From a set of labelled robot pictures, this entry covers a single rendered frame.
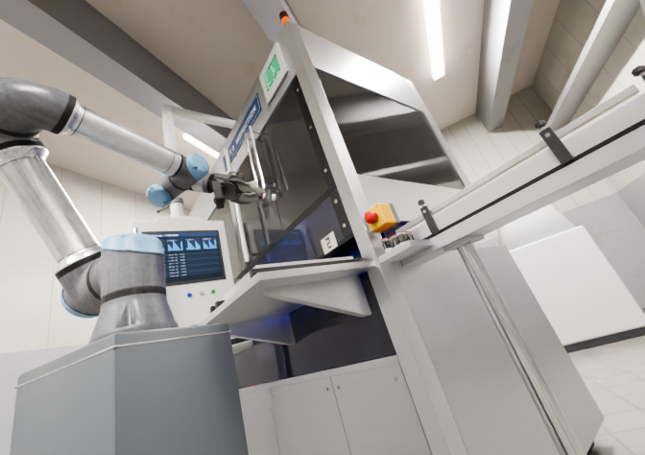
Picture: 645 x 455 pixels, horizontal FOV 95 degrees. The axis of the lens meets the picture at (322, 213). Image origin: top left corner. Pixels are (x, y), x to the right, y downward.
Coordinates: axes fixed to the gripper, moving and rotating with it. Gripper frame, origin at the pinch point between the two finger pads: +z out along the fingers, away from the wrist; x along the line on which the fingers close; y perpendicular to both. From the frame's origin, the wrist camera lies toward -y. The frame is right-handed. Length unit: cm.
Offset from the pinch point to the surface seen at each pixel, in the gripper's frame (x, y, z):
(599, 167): -35, -20, 79
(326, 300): 14.5, -26.8, 28.9
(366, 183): -3.6, 15.2, 35.7
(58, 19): -33, 92, -150
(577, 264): 115, 153, 255
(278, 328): 59, -10, 11
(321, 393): 65, -29, 33
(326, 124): -18.4, 30.2, 16.7
